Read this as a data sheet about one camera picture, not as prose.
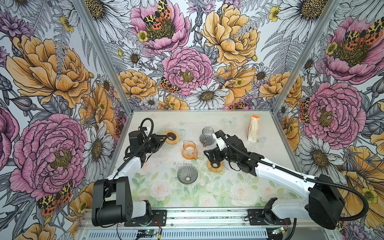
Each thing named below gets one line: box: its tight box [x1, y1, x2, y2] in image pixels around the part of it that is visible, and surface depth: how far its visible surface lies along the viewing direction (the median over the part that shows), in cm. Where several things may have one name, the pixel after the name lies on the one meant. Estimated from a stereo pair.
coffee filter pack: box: [247, 115, 261, 142], surface depth 104 cm
